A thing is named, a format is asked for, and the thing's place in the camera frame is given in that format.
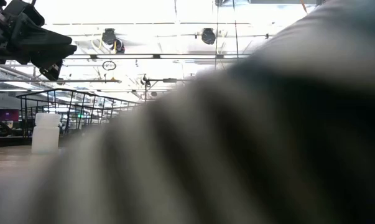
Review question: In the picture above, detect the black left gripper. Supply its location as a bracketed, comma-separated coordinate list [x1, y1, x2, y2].
[0, 2, 78, 82]

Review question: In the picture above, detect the white plastic medicine bottle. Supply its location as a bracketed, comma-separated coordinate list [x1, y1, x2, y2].
[31, 113, 62, 155]

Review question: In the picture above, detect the grey patterned cloth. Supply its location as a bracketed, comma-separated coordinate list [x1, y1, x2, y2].
[0, 0, 375, 224]

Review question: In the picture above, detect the grey ceiling pipe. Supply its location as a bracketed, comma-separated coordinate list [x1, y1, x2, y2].
[0, 78, 123, 84]

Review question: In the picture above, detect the dark hanging reel with yellow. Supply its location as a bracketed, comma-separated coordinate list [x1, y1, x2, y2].
[111, 38, 126, 55]

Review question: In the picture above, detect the purple lit monitor screen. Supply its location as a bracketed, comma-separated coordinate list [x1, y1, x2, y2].
[0, 108, 20, 122]

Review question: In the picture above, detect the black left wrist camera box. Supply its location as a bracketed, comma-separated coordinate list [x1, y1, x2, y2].
[2, 0, 46, 27]

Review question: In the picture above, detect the black wire basket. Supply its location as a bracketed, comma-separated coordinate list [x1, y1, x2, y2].
[16, 88, 143, 139]

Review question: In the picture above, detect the black hanging cable loop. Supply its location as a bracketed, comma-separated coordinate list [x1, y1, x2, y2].
[101, 60, 118, 72]

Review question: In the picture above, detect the black ceiling cable reel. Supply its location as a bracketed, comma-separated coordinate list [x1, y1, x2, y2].
[101, 28, 117, 45]
[201, 27, 216, 45]

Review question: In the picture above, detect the long ceiling light rail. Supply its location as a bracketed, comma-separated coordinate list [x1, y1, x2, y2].
[64, 53, 251, 60]

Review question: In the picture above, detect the black overhead rail with post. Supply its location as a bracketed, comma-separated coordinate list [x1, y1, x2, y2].
[142, 73, 195, 103]

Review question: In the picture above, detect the thin black hanging cable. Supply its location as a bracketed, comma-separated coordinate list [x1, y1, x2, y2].
[214, 0, 221, 70]
[231, 0, 239, 60]

